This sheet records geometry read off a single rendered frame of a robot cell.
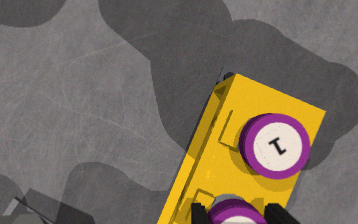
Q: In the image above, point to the white button housing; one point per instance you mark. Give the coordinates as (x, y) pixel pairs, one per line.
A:
(27, 214)

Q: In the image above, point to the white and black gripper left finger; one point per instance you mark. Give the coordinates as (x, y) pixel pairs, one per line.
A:
(198, 214)

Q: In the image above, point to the purple screw cap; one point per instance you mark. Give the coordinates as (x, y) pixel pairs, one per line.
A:
(234, 211)
(274, 145)

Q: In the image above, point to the grey metal mounting bracket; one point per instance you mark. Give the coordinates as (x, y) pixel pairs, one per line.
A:
(226, 70)

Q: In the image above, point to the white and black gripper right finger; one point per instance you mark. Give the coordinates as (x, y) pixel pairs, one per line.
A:
(274, 213)

